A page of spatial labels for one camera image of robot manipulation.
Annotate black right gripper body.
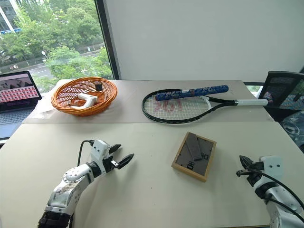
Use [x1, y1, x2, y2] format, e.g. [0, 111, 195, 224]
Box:
[245, 161, 265, 188]

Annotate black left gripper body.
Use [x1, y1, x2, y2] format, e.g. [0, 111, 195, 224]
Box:
[102, 152, 119, 174]

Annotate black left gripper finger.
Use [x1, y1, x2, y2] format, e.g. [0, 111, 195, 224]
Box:
[116, 153, 135, 170]
[108, 143, 123, 155]

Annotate open laptop computer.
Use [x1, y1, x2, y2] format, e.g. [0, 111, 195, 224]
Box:
[0, 70, 43, 140]

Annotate white handheld device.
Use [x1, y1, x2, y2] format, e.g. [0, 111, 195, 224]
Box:
[69, 93, 99, 110]

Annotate orange wicker basket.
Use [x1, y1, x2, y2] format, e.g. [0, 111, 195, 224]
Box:
[51, 76, 118, 117]

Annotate black white tennis racket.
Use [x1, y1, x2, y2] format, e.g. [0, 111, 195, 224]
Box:
[142, 91, 269, 125]

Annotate black mesh office chair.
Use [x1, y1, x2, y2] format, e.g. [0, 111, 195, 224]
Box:
[258, 70, 304, 152]

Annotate white paper sheet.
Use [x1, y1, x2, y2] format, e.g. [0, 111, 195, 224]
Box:
[35, 91, 63, 120]

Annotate blue patterned tube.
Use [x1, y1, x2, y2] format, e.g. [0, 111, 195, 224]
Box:
[155, 85, 229, 102]

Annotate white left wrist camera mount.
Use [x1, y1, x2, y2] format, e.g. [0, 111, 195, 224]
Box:
[91, 140, 115, 174]

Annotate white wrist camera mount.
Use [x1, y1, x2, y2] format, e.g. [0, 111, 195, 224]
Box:
[258, 155, 284, 179]
[91, 140, 115, 174]

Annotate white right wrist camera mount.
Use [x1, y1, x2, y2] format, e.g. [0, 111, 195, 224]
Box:
[258, 155, 284, 179]

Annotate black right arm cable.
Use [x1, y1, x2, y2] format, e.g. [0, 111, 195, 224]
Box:
[260, 171, 304, 217]

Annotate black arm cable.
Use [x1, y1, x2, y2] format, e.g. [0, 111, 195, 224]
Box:
[76, 140, 95, 167]
[260, 171, 304, 217]

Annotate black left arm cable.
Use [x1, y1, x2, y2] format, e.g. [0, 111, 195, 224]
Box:
[76, 140, 95, 167]

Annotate wooden picture frame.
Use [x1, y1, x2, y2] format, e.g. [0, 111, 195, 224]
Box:
[171, 132, 217, 183]

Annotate black window frame post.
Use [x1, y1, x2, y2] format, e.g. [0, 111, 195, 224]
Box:
[94, 0, 122, 81]

